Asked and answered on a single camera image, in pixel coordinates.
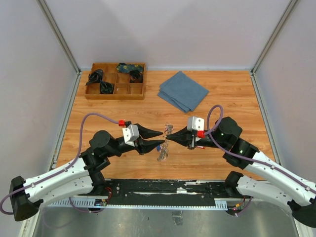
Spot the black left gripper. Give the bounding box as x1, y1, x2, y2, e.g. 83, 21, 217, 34
106, 123, 165, 158

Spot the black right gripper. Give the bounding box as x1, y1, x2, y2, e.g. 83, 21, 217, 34
166, 125, 229, 150

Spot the metal disc with keyrings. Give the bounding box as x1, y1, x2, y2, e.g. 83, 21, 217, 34
157, 122, 173, 161

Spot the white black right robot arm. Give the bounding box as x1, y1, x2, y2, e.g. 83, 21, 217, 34
167, 117, 316, 228

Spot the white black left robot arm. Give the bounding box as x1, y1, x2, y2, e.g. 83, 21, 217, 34
9, 124, 163, 222

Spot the folded blue cloth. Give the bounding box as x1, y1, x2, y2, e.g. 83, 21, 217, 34
158, 71, 209, 113

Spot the wooden compartment tray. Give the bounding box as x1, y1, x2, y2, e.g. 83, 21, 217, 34
85, 63, 147, 100

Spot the dark rolled cloth middle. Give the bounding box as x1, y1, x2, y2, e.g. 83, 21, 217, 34
100, 81, 114, 94

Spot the dark rolled cloth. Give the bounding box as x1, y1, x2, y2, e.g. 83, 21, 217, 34
129, 70, 143, 83
100, 81, 114, 94
85, 69, 104, 86

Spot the dark rolled cloth right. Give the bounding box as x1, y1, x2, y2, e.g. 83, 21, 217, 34
129, 70, 143, 83

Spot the blue yellow patterned cloth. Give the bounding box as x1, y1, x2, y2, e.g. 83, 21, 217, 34
116, 63, 144, 74

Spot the dark rolled cloth left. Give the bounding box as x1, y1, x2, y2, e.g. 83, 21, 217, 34
85, 69, 104, 86

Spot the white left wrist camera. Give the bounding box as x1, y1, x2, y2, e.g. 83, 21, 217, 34
118, 120, 140, 143

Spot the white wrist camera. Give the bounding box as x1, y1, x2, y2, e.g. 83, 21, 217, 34
187, 116, 205, 138
118, 120, 140, 143

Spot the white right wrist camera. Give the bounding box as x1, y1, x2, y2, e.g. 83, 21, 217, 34
187, 116, 205, 138

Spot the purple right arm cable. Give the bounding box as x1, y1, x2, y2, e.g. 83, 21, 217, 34
203, 105, 316, 196

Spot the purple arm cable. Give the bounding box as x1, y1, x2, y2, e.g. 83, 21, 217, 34
0, 113, 120, 215
203, 105, 316, 196

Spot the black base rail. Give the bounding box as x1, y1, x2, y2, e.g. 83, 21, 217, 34
87, 178, 247, 210

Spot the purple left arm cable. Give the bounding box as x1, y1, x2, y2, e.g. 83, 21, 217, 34
0, 113, 120, 215

